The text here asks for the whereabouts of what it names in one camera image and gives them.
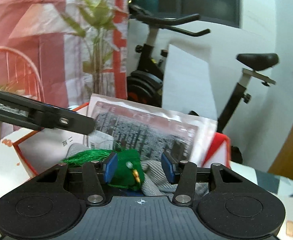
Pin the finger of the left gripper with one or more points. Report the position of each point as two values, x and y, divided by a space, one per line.
49 116

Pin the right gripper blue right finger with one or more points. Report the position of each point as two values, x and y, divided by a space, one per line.
183 174

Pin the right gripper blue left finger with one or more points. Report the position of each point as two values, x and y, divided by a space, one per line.
95 174

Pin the clear packaged black mask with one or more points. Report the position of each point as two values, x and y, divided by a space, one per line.
150 130

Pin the red strawberry cardboard box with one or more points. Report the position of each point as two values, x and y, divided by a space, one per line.
40 150

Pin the green tassel pouch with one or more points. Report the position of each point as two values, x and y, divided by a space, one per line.
128 173

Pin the patterned white tablecloth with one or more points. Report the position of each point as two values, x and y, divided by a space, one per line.
225 206

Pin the red plant print backdrop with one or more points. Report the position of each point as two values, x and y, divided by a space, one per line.
63 51

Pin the white foam sheet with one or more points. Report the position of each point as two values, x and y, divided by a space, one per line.
186 84

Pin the black exercise bike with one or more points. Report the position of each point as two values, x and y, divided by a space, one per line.
144 85

